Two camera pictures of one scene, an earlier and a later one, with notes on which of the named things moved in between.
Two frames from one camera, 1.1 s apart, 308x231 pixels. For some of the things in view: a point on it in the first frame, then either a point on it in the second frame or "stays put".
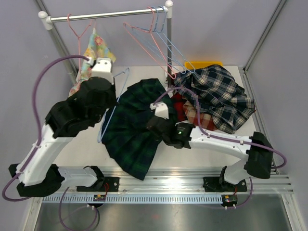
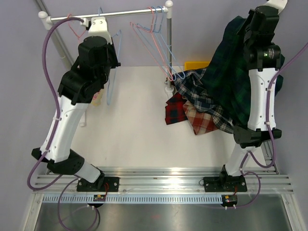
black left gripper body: x=111 y=101 -> x=112 y=60
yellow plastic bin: x=197 y=65 stays put
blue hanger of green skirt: x=101 y=128 -> x=112 y=77
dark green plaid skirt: x=126 y=136 -> x=227 y=76
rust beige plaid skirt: x=207 y=121 stays put
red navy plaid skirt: x=178 y=102 stays put
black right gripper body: x=166 y=140 -> x=243 y=31
